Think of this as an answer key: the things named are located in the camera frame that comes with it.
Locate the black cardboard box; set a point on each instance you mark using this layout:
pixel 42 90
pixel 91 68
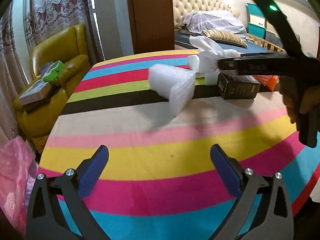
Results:
pixel 238 87

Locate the striped colourful tablecloth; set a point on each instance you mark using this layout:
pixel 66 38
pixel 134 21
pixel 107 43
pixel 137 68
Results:
pixel 159 182

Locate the white book box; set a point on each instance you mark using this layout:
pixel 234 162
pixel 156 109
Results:
pixel 36 92

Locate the white foam block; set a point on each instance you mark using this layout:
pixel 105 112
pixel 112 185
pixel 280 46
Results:
pixel 173 83

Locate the grey embroidered curtain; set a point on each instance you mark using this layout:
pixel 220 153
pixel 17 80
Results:
pixel 44 18

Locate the cream tufted headboard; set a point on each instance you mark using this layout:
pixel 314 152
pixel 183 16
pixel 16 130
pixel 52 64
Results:
pixel 183 7

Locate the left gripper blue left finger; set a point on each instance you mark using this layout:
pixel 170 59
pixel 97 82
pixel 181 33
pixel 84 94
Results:
pixel 90 170

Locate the striped brown pillow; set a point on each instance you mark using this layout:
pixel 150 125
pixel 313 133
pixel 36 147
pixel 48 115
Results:
pixel 224 37

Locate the teal storage boxes stack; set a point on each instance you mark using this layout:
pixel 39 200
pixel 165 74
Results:
pixel 258 25

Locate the white plastic bag wad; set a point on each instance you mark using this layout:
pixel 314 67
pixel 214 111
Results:
pixel 209 54

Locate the pink lined trash bin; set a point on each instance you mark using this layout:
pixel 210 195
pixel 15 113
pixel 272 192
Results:
pixel 18 173

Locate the green snack bag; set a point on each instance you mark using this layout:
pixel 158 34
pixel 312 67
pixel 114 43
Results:
pixel 51 75

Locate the blue bed mattress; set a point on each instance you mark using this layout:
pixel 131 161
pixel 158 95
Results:
pixel 182 40

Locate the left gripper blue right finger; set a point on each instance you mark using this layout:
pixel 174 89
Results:
pixel 229 170

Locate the person's right hand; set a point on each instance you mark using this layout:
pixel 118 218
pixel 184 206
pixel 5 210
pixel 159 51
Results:
pixel 294 106

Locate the brown wooden door panel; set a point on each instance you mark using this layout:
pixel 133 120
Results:
pixel 152 25

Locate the yellow leather armchair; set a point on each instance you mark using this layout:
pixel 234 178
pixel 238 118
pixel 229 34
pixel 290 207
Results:
pixel 37 119

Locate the pink embroidered curtain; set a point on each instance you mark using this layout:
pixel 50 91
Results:
pixel 15 69

